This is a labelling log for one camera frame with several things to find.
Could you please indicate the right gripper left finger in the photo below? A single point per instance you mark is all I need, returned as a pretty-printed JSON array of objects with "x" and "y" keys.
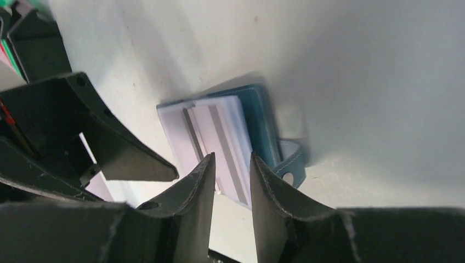
[{"x": 172, "y": 227}]

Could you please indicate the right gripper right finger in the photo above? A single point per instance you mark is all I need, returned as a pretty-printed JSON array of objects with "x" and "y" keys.
[{"x": 291, "y": 227}]

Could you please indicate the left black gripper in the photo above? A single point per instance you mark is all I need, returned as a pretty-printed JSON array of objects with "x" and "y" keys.
[{"x": 44, "y": 119}]

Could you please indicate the white striped credit card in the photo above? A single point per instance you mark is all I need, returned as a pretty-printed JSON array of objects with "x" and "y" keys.
[{"x": 179, "y": 128}]

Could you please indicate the blue card holder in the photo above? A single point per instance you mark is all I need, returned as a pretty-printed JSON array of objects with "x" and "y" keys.
[{"x": 285, "y": 158}]

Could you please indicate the white striped card in holder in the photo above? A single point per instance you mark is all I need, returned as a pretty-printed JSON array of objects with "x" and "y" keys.
[{"x": 222, "y": 130}]

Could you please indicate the black plastic bin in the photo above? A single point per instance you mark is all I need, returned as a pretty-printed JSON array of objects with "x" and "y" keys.
[{"x": 37, "y": 47}]

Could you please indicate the green plastic bin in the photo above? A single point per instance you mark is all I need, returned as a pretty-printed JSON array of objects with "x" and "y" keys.
[{"x": 6, "y": 49}]

